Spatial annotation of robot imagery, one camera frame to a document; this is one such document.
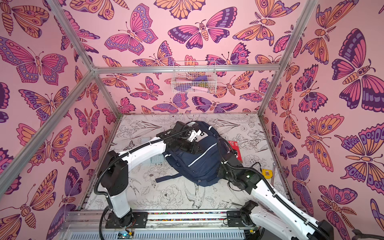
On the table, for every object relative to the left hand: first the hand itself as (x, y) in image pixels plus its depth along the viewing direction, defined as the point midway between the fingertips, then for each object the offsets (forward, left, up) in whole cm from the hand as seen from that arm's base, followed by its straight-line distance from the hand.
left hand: (203, 149), depth 81 cm
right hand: (-9, -8, -3) cm, 13 cm away
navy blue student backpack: (-7, 0, -7) cm, 10 cm away
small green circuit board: (-37, +39, -18) cm, 56 cm away
